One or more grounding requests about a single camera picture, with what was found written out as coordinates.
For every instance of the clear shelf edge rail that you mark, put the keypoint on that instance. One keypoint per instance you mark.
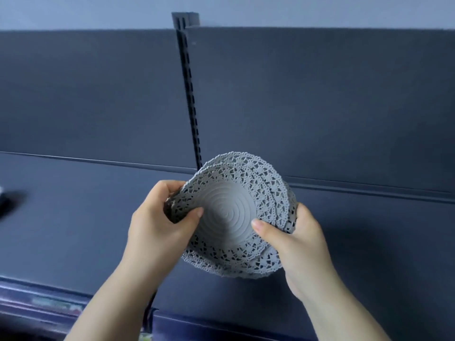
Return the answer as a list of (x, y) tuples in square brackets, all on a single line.
[(213, 328), (35, 305)]

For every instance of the person's right hand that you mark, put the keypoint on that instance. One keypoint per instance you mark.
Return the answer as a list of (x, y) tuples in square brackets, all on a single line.
[(305, 259)]

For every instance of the person's left hand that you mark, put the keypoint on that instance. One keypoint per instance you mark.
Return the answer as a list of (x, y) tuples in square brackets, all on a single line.
[(149, 241)]

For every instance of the stack of grey lace doilies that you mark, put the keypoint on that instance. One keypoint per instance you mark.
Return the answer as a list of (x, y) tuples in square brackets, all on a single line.
[(227, 209)]

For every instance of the black slotted shelf upright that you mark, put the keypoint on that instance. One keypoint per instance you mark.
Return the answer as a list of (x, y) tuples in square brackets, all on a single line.
[(190, 102)]

